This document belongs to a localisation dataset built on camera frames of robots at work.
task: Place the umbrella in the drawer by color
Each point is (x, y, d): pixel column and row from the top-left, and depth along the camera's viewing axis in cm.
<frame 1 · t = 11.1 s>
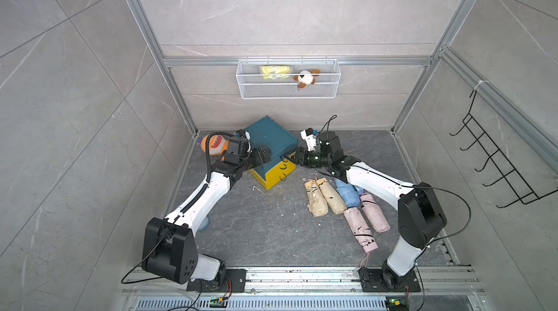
left hand: (264, 150, 84), fingers open
right hand: (288, 156, 82), fingers open
teal and yellow drawer box: (266, 132, 90), point 24 cm above the table
beige folded umbrella left: (317, 203, 90), point 5 cm above the table
beige folded umbrella right: (332, 199, 92), point 3 cm above the table
blue folded umbrella left: (350, 193, 92), point 5 cm above the table
pink folded umbrella front: (360, 229, 83), point 4 cm above the table

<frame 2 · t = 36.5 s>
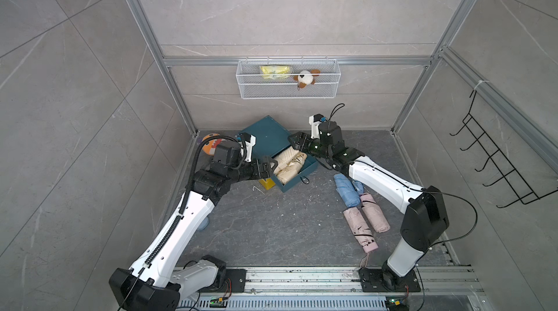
left hand: (269, 161, 71), fingers open
right hand: (294, 139, 81), fingers open
beige folded umbrella left: (284, 158, 83), point 22 cm above the table
beige folded umbrella right: (291, 169, 83), point 19 cm above the table
the other named things where they were.

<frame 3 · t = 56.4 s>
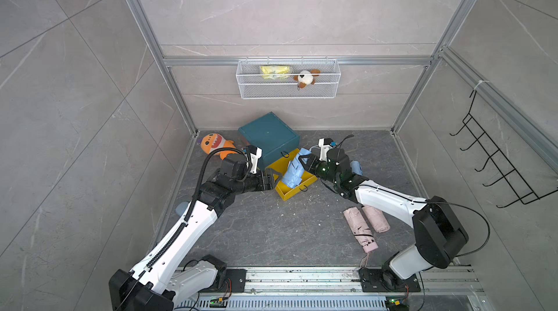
left hand: (276, 173, 72), fingers open
right hand: (300, 158, 83), fingers closed
blue folded umbrella left: (293, 175, 82), point 19 cm above the table
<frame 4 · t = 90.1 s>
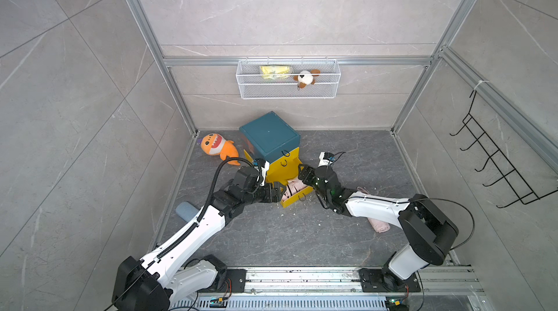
left hand: (279, 185, 77), fingers open
right hand: (304, 167, 88), fingers open
pink folded umbrella front: (292, 187, 95), point 5 cm above the table
